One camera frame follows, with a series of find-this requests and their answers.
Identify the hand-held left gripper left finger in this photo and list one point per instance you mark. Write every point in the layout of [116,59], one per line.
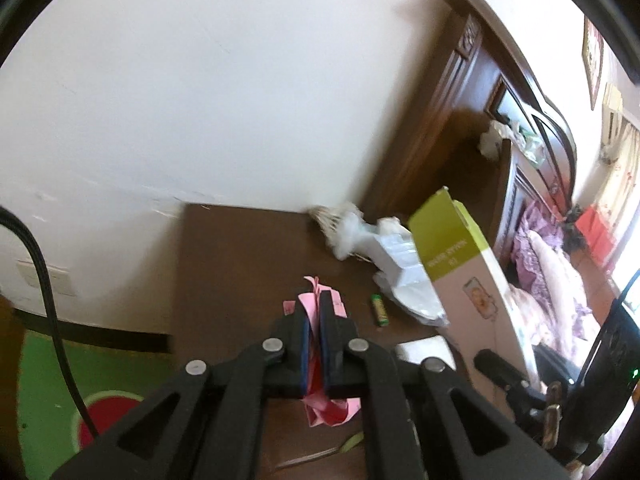
[305,347]

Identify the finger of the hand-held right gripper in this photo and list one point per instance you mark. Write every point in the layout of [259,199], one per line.
[500,367]

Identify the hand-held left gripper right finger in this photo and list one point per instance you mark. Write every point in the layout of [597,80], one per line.
[327,347]

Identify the pink paper wrapper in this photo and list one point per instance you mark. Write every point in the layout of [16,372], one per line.
[312,320]

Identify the white plastic bag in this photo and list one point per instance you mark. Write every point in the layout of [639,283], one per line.
[400,265]

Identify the green and white carton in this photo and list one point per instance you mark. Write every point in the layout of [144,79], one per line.
[460,245]

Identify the red bin with green rim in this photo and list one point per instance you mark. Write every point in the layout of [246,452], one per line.
[107,410]

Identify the pink patterned blanket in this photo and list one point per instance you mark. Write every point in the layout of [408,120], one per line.
[525,310]

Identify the white folded tissue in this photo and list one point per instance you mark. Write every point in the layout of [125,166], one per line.
[425,350]

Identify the green plastic spoon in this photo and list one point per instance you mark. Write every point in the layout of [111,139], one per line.
[352,442]

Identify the lilac floral frilled pillow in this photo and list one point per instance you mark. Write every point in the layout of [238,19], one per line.
[555,280]

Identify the dark wooden nightstand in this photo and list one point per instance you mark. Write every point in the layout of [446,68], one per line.
[235,270]

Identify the red cloth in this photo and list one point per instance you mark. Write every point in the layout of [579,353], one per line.
[595,235]

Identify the dark cloth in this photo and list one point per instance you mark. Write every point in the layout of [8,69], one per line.
[575,230]

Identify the floral curtain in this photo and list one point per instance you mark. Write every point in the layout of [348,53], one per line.
[620,180]

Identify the teal wet wipes pack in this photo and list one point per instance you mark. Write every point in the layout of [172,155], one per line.
[530,147]

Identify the small printed plastic bag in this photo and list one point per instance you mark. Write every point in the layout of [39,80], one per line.
[495,137]

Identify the wooden bed headboard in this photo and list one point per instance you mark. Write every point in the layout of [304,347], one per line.
[435,125]

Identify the green floor mat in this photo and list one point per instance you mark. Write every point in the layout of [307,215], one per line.
[45,385]

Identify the beige wall socket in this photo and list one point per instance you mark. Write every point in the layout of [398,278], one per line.
[27,272]
[61,282]

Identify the framed wall picture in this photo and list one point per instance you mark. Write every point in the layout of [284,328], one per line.
[593,60]

